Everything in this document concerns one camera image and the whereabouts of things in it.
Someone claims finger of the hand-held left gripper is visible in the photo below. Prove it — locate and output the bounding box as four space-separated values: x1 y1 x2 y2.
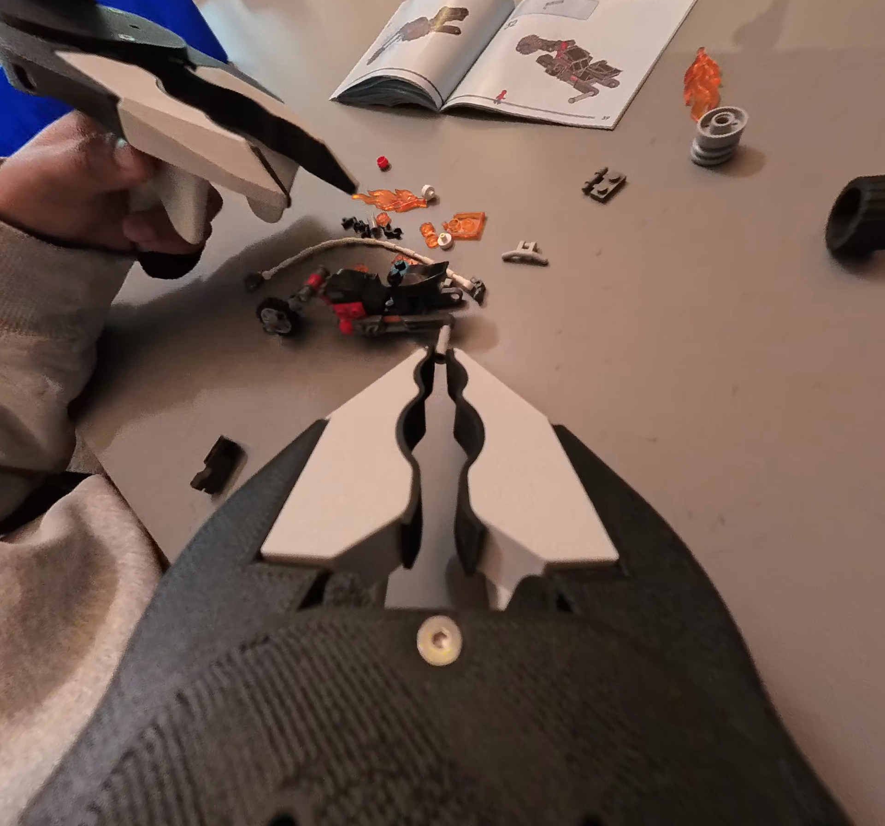
159 60 360 195
54 48 291 224

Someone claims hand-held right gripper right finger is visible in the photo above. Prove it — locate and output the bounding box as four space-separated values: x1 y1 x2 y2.
444 348 620 609

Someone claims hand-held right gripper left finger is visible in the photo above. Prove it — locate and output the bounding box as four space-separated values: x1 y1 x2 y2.
259 348 438 569

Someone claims black bracket piece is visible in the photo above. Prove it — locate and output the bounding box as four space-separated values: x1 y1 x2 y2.
190 435 246 495

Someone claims white chain piece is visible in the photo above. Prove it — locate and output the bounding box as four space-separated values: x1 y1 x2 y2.
243 237 486 305

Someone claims black toy motorcycle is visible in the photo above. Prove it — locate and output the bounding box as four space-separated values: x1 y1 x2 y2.
256 255 467 339

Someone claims person's left forearm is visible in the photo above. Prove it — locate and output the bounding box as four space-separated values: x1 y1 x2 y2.
0 218 139 523

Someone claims person's left hand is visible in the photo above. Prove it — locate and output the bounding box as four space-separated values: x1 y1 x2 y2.
0 110 225 256

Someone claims blue storage bin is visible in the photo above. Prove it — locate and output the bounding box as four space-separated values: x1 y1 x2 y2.
0 0 229 156

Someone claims large orange flame piece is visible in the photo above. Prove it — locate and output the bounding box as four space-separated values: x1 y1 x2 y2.
351 186 428 213

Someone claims dark grey hinge plate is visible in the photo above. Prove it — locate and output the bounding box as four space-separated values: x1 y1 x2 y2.
582 167 628 203

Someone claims grey wheel hub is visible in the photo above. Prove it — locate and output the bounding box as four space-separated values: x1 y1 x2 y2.
690 107 749 168

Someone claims black rubber tyre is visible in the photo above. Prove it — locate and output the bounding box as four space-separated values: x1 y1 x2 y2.
825 175 885 259

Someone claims open instruction booklet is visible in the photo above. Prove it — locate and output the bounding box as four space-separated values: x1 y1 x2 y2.
330 0 698 130

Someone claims slim orange flame piece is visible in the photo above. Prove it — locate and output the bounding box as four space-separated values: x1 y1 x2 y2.
683 47 727 122

